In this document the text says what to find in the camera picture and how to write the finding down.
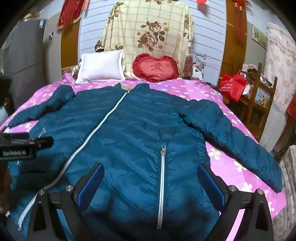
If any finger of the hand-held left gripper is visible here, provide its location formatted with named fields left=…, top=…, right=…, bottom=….
left=28, top=136, right=54, bottom=149

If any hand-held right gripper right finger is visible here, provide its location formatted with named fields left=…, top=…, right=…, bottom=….
left=197, top=163, right=274, bottom=241

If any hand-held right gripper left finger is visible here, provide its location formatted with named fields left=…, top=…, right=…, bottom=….
left=27, top=163, right=105, bottom=241

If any teal puffer jacket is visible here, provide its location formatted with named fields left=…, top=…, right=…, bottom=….
left=7, top=83, right=283, bottom=241

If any beige bed mattress edge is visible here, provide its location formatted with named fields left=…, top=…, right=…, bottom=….
left=273, top=144, right=296, bottom=232

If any grey refrigerator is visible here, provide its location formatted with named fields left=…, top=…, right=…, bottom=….
left=0, top=19, right=63, bottom=109

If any white pillow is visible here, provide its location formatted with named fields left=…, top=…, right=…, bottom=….
left=75, top=49, right=125, bottom=84

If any pink floral bed sheet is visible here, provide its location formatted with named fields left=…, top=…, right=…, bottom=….
left=0, top=73, right=287, bottom=241

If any wooden chair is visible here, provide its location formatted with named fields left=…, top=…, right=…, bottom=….
left=240, top=62, right=278, bottom=139

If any red shopping bag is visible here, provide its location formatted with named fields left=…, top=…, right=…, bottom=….
left=218, top=71, right=247, bottom=102

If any brown wooden door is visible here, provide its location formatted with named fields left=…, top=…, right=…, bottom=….
left=60, top=16, right=82, bottom=70
left=220, top=0, right=248, bottom=79

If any red heart cushion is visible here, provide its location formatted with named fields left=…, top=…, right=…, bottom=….
left=132, top=53, right=180, bottom=82

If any pale floral upright mattress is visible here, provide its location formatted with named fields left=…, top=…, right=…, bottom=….
left=259, top=22, right=296, bottom=151

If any cream rose-print cloth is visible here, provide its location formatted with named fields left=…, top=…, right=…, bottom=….
left=100, top=0, right=195, bottom=80

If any red knot hanging ornament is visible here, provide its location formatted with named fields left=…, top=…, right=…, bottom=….
left=232, top=0, right=251, bottom=42

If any red fringed wall banner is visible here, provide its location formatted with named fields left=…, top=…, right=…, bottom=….
left=57, top=0, right=82, bottom=30

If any framed wall picture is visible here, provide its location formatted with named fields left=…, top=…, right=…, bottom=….
left=252, top=25, right=267, bottom=49

